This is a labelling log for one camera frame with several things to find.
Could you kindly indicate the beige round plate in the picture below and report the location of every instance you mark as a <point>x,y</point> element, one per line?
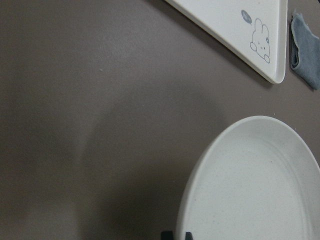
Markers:
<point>258,180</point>

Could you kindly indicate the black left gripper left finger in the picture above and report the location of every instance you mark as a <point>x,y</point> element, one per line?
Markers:
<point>167,235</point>

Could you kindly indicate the grey folded cloth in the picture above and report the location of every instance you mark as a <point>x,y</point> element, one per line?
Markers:
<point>305,52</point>

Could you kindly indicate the cream rabbit tray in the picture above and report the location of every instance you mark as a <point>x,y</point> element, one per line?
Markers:
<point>254,30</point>

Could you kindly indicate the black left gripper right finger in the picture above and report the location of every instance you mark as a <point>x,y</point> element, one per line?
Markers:
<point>188,236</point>

